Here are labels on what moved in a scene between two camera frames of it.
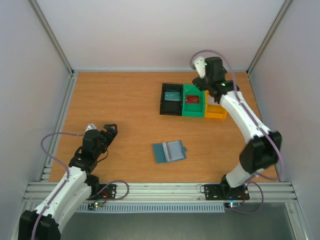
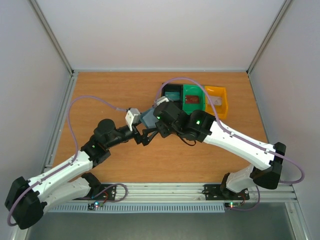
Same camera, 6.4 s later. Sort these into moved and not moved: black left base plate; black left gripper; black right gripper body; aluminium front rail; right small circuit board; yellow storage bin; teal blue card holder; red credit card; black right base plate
Moved: teal blue card holder; black right gripper body; black left gripper
Not moved: yellow storage bin; right small circuit board; black right base plate; aluminium front rail; black left base plate; red credit card
